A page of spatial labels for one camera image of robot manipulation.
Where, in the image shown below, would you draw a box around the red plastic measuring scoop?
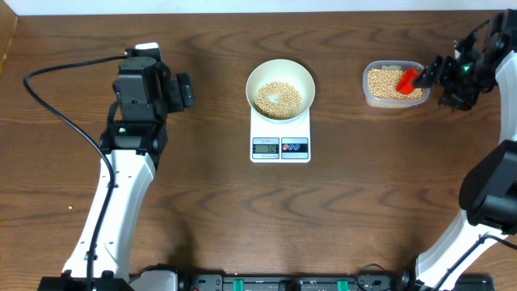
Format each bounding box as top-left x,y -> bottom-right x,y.
396,68 -> 419,95

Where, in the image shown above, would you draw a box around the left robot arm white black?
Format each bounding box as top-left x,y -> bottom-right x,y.
38,57 -> 193,290

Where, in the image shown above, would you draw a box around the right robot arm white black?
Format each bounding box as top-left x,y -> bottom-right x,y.
398,9 -> 516,290

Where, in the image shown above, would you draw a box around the white digital kitchen scale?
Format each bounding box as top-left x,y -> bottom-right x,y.
250,109 -> 312,163

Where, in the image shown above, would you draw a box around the soybeans in bowl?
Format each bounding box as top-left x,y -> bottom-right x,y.
253,81 -> 302,120

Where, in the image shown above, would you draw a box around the cream round bowl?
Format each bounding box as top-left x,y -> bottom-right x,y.
246,59 -> 316,122

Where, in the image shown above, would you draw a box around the clear plastic container of soybeans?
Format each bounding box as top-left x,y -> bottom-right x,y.
363,60 -> 431,108

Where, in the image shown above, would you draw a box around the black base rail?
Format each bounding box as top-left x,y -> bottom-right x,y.
128,273 -> 495,291

